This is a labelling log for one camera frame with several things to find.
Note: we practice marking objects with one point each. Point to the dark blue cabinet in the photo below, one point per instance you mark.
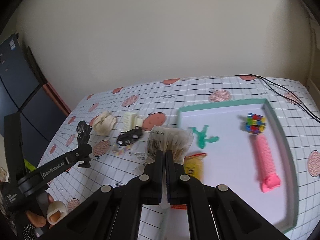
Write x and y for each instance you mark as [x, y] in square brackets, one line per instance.
[23, 92]

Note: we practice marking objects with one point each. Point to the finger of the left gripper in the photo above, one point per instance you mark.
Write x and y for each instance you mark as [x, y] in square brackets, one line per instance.
[80, 154]

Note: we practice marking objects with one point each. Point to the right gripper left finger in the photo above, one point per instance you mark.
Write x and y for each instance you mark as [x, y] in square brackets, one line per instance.
[152, 189]

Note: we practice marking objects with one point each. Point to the colourful bead ball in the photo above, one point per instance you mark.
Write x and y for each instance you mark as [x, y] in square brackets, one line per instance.
[255, 124]

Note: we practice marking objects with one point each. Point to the green rubber lizard toy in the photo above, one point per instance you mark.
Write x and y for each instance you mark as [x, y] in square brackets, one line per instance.
[202, 137]

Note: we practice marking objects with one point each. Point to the left hand with bandaged finger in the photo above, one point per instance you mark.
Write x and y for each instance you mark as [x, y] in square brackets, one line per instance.
[45, 213]

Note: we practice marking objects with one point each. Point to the pink ribbed toy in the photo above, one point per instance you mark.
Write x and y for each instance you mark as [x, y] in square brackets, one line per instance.
[269, 177]

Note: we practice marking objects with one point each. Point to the yellow snack packet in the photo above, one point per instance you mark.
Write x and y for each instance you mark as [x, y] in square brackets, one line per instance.
[193, 165]

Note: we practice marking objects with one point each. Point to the black toy car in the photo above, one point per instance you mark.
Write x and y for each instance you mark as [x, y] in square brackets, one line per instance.
[129, 137]

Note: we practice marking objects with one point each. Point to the teal rimmed white tray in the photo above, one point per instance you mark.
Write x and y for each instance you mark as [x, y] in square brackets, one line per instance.
[233, 160]

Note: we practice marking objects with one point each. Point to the cream crumpled cloth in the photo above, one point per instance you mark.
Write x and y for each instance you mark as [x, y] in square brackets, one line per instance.
[104, 123]

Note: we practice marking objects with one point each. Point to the orange bed frame edge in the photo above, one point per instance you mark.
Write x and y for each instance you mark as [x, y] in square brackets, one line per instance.
[54, 96]

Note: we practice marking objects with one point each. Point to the bag of cotton swabs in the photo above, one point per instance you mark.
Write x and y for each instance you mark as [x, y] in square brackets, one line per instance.
[176, 140]

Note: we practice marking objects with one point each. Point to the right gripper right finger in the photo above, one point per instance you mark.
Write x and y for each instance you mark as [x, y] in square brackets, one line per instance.
[176, 188]

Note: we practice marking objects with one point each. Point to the pomegranate grid tablecloth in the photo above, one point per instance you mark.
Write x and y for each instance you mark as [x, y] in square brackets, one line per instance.
[157, 103]

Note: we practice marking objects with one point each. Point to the black action figure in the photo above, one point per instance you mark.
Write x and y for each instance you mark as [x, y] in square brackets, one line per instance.
[83, 131]

